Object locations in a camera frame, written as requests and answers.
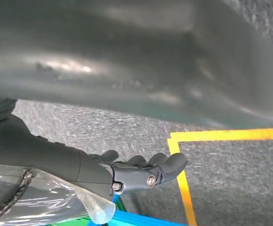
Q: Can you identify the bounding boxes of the blue metal shelf rack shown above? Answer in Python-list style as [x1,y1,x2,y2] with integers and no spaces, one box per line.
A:
[87,194,186,226]

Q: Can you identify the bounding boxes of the green plastic crate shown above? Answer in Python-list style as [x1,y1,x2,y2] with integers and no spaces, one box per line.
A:
[45,196,127,226]

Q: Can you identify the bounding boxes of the yellow floor tape marking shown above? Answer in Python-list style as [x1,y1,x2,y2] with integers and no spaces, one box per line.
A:
[167,127,273,226]

